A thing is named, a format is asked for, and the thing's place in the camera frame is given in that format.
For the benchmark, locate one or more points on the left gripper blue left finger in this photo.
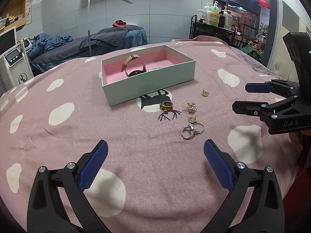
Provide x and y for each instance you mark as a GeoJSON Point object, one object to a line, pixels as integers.
{"type": "Point", "coordinates": [46, 212]}

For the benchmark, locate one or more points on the clear plastic bottle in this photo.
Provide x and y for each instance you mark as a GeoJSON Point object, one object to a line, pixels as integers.
{"type": "Point", "coordinates": [228, 19]}

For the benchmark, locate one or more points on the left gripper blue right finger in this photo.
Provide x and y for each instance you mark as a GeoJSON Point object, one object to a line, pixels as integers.
{"type": "Point", "coordinates": [265, 211]}

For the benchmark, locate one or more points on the white pump bottle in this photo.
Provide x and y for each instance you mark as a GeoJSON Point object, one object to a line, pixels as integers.
{"type": "Point", "coordinates": [205, 13]}

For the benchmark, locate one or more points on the pink polka dot bedspread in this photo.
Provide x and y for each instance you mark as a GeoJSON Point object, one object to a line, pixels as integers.
{"type": "Point", "coordinates": [156, 177]}

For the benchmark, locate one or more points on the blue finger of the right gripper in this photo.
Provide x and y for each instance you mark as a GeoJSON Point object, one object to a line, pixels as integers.
{"type": "Point", "coordinates": [258, 87]}
{"type": "Point", "coordinates": [266, 112]}

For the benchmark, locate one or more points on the gold crystal cluster brooch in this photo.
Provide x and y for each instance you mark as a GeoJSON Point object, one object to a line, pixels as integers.
{"type": "Point", "coordinates": [191, 107]}

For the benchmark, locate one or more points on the dark brown bottle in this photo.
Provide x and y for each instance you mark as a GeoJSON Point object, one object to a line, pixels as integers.
{"type": "Point", "coordinates": [222, 18]}

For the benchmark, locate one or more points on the gold heart earring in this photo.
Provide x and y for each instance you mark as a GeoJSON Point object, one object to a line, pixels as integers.
{"type": "Point", "coordinates": [192, 120]}

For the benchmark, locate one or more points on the black metal trolley rack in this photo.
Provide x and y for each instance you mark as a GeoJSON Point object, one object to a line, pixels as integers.
{"type": "Point", "coordinates": [231, 37]}

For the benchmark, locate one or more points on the pale green pink-lined box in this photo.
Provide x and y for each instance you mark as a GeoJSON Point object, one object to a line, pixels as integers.
{"type": "Point", "coordinates": [166, 67]}

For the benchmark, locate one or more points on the wooden wall shelf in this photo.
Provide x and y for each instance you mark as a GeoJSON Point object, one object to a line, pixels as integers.
{"type": "Point", "coordinates": [14, 15]}

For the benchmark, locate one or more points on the green lotion bottle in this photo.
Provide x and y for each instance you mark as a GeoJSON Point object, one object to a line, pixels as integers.
{"type": "Point", "coordinates": [214, 14]}

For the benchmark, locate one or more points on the massage bed dark blanket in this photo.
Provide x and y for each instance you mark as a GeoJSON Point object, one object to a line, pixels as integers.
{"type": "Point", "coordinates": [104, 41]}

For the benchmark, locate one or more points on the pink strap wristwatch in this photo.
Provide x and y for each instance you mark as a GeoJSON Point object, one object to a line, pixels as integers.
{"type": "Point", "coordinates": [133, 65]}

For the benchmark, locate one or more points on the white beauty machine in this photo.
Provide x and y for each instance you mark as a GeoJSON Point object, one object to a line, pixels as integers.
{"type": "Point", "coordinates": [15, 68]}

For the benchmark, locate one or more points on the red cloth on bed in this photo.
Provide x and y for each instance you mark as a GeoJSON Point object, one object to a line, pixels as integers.
{"type": "Point", "coordinates": [119, 24]}

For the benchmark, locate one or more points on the small gold clip earring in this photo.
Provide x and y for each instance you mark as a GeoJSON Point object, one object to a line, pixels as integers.
{"type": "Point", "coordinates": [205, 93]}

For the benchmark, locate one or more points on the blue crumpled bedding pile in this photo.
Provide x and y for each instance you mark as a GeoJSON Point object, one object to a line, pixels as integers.
{"type": "Point", "coordinates": [43, 43]}

